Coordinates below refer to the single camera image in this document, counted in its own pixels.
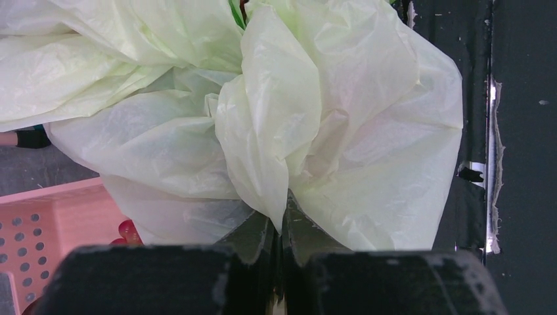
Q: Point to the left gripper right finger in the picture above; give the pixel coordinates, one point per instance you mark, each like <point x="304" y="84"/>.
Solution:
<point x="321" y="276"/>

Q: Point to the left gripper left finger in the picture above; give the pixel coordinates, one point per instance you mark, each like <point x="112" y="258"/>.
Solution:
<point x="232" y="276"/>

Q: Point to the light green plastic bag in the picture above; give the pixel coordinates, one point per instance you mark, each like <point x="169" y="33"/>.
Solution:
<point x="190" y="110"/>

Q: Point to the red fake grape bunch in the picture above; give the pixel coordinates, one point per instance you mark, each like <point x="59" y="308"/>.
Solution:
<point x="128" y="234"/>

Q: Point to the pink plastic basket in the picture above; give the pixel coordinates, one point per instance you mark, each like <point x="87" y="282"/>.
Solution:
<point x="39" y="228"/>

